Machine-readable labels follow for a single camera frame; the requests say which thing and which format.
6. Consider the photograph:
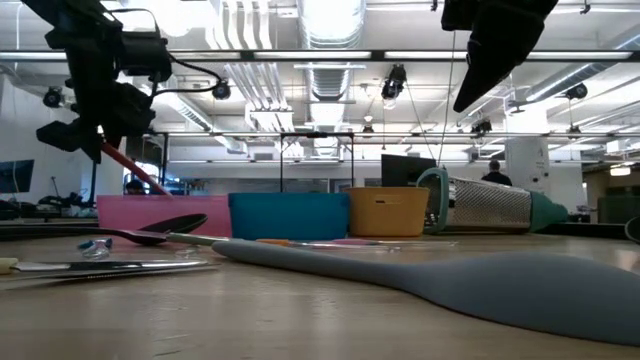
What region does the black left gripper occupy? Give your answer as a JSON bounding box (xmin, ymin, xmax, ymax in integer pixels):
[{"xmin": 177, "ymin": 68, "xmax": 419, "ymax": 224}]
[{"xmin": 35, "ymin": 47, "xmax": 157, "ymax": 165}]

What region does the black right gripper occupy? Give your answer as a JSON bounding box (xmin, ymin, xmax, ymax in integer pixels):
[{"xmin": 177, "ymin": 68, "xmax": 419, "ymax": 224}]
[{"xmin": 439, "ymin": 0, "xmax": 560, "ymax": 114}]

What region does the red silicone spoon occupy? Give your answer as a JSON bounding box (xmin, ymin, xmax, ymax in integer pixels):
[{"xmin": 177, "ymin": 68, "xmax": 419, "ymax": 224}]
[{"xmin": 99, "ymin": 141, "xmax": 175, "ymax": 198}]

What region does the black slotted spoon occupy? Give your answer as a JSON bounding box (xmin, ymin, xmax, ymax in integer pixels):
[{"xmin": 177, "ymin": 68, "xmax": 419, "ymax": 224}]
[{"xmin": 74, "ymin": 213, "xmax": 209, "ymax": 247}]

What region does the yellow-handled table knife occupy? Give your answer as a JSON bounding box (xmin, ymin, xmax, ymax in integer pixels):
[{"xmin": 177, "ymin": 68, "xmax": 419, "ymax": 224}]
[{"xmin": 0, "ymin": 256, "xmax": 210, "ymax": 275}]

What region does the teal patterned-handle table knife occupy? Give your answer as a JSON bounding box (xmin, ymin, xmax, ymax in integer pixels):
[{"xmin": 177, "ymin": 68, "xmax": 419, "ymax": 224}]
[{"xmin": 0, "ymin": 266, "xmax": 220, "ymax": 292}]

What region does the orange spatula clear handle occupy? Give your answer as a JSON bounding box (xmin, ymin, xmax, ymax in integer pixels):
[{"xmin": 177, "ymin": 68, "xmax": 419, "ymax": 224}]
[{"xmin": 255, "ymin": 237, "xmax": 331, "ymax": 248}]

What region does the black ceiling spotlight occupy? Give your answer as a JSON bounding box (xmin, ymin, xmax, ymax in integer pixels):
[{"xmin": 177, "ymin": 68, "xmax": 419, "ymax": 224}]
[
  {"xmin": 211, "ymin": 79, "xmax": 233, "ymax": 102},
  {"xmin": 564, "ymin": 82, "xmax": 590, "ymax": 101},
  {"xmin": 42, "ymin": 86, "xmax": 65, "ymax": 109},
  {"xmin": 469, "ymin": 118, "xmax": 494, "ymax": 137}
]

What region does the pink plastic bin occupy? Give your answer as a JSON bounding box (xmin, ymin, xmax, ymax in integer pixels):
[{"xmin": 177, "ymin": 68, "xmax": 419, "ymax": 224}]
[{"xmin": 96, "ymin": 194, "xmax": 234, "ymax": 239}]

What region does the black screen on stand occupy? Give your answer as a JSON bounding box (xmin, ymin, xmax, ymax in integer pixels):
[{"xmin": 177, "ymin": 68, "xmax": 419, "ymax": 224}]
[{"xmin": 380, "ymin": 153, "xmax": 439, "ymax": 189}]

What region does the yellow plastic bin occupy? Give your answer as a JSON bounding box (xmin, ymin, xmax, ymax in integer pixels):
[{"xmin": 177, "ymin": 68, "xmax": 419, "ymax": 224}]
[{"xmin": 343, "ymin": 186, "xmax": 432, "ymax": 239}]

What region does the green cabinet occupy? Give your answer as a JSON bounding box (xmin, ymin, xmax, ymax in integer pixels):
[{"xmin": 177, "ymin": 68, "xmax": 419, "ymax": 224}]
[{"xmin": 596, "ymin": 195, "xmax": 640, "ymax": 225}]

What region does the teal plastic bin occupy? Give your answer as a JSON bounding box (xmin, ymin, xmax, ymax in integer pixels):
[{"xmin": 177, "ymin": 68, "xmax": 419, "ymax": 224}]
[{"xmin": 227, "ymin": 191, "xmax": 352, "ymax": 242}]

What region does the grey-blue silicone spoon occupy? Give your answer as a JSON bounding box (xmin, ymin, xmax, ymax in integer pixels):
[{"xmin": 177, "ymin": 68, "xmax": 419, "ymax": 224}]
[{"xmin": 210, "ymin": 239, "xmax": 640, "ymax": 348}]

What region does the thin black hanging cable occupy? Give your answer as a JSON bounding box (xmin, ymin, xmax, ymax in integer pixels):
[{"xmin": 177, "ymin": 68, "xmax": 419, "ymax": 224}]
[{"xmin": 436, "ymin": 30, "xmax": 457, "ymax": 167}]

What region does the dark wall screen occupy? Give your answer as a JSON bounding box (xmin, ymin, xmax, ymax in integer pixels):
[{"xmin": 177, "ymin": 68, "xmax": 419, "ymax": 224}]
[{"xmin": 0, "ymin": 159, "xmax": 36, "ymax": 195}]

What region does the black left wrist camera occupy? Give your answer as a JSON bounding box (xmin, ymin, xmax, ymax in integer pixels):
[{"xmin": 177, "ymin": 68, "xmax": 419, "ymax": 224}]
[{"xmin": 118, "ymin": 30, "xmax": 174, "ymax": 85}]

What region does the black overhead camera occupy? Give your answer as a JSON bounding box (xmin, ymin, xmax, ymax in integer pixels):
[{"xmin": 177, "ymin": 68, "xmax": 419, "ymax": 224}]
[{"xmin": 379, "ymin": 63, "xmax": 409, "ymax": 101}]

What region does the black aluminium frame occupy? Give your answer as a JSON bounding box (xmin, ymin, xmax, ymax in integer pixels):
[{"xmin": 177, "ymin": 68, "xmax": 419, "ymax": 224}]
[
  {"xmin": 0, "ymin": 218, "xmax": 101, "ymax": 242},
  {"xmin": 537, "ymin": 221, "xmax": 631, "ymax": 240}
]

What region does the black overhead frame bar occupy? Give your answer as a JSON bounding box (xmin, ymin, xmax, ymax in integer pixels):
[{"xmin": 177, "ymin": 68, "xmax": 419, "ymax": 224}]
[{"xmin": 0, "ymin": 48, "xmax": 640, "ymax": 64}]

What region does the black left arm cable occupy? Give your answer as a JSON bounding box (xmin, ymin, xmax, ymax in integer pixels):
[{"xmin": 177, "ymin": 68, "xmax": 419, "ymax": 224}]
[{"xmin": 149, "ymin": 52, "xmax": 225, "ymax": 99}]

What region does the yellow spatula clear handle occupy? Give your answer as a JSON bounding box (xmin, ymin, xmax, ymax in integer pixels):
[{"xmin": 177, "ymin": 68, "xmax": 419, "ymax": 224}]
[{"xmin": 166, "ymin": 231, "xmax": 234, "ymax": 247}]

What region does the steel box grater teal handle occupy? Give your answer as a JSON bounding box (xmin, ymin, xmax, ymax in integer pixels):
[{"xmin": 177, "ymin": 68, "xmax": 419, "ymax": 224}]
[{"xmin": 415, "ymin": 166, "xmax": 571, "ymax": 236}]

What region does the silver ventilation duct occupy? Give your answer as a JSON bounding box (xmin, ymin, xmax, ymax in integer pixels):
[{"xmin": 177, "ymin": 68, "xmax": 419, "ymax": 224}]
[{"xmin": 298, "ymin": 0, "xmax": 367, "ymax": 101}]

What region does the black metal rack frame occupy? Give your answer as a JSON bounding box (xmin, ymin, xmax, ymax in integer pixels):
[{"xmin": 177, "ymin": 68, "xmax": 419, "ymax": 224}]
[{"xmin": 278, "ymin": 131, "xmax": 356, "ymax": 194}]

